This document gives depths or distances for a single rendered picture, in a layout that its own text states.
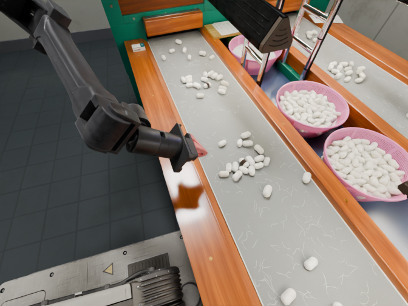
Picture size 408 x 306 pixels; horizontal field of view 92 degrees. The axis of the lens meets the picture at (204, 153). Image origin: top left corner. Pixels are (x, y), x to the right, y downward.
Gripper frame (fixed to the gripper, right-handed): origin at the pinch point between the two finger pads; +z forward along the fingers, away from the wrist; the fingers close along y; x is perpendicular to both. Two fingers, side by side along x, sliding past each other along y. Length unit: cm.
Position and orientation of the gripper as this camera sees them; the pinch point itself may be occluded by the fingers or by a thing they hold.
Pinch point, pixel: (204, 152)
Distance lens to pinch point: 51.6
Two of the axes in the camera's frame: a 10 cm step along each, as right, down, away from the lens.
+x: -6.0, 6.2, 5.1
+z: 7.2, 1.5, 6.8
